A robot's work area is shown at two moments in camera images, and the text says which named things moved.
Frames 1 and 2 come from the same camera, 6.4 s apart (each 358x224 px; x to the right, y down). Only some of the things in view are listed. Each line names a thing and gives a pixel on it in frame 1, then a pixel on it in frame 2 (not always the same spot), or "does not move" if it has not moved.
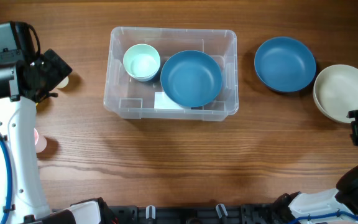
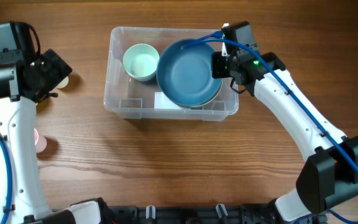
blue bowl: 284,64 -> 184,75
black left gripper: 56,65 does not move
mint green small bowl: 142,61 does not move
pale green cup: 63,83 does not move
